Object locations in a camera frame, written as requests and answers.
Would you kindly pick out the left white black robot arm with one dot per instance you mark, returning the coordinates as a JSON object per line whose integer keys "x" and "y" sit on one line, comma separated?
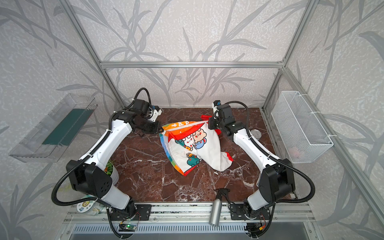
{"x": 87, "y": 175}

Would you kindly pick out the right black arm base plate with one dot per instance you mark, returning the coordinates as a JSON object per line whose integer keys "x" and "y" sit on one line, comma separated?
{"x": 237, "y": 213}

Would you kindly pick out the clear acrylic wall shelf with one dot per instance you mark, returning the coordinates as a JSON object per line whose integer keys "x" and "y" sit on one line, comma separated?
{"x": 47, "y": 142}

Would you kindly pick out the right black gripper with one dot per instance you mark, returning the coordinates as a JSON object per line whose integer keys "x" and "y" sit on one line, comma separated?
{"x": 214, "y": 122}

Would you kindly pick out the silver spray bottle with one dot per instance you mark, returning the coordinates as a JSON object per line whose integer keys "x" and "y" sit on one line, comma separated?
{"x": 216, "y": 210}

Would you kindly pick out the artificial flower bouquet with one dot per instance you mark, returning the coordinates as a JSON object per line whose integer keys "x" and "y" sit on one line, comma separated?
{"x": 109, "y": 169}

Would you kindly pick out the colourful rainbow hooded kids jacket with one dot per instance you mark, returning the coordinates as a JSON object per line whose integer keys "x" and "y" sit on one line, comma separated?
{"x": 188, "y": 143}

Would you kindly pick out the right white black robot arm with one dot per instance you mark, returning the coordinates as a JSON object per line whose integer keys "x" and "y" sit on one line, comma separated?
{"x": 276, "y": 178}

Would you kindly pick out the pink item in basket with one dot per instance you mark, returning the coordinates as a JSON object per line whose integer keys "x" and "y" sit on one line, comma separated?
{"x": 295, "y": 153}

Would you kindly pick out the white wire mesh basket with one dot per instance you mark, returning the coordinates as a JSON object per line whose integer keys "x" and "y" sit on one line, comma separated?
{"x": 299, "y": 127}

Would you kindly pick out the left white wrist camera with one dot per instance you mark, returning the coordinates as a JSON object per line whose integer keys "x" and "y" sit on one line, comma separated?
{"x": 154, "y": 112}

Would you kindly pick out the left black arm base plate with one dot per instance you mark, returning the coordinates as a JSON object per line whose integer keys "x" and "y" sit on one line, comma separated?
{"x": 141, "y": 212}

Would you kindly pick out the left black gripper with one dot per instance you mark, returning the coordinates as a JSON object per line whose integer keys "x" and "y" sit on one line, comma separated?
{"x": 153, "y": 127}

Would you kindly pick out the silver metal tin can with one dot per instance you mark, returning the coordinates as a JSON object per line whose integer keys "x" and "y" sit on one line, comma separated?
{"x": 256, "y": 134}

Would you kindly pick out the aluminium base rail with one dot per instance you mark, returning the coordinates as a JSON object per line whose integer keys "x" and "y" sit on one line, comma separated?
{"x": 194, "y": 212}

